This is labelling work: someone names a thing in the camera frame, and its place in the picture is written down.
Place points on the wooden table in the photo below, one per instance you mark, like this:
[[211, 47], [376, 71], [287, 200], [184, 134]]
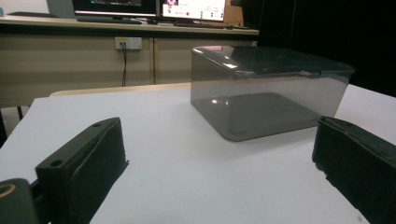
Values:
[[124, 89]]

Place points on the black curtain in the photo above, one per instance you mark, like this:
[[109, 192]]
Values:
[[327, 28]]

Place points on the black computer monitor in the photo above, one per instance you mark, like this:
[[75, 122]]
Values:
[[115, 6]]

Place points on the white wall power socket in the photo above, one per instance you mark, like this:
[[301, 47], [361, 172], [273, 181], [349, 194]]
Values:
[[128, 43]]

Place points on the transparent grey box lid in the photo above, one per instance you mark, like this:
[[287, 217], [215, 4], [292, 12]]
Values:
[[274, 60]]

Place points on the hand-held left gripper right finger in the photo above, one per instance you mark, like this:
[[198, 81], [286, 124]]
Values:
[[358, 161]]

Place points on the transparent grey storage box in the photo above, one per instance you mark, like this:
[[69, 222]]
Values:
[[264, 109]]

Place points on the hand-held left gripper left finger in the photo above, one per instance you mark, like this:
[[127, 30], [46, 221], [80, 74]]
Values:
[[77, 174]]

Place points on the brown cardboard box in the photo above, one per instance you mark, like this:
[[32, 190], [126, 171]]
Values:
[[234, 14]]

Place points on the long beige desk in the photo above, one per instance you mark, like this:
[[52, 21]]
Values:
[[62, 65]]

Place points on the computer monitor with white screen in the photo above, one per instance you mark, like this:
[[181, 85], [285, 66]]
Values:
[[193, 9]]

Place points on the black keyboard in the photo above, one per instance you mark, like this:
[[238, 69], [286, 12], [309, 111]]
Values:
[[202, 25], [109, 20]]

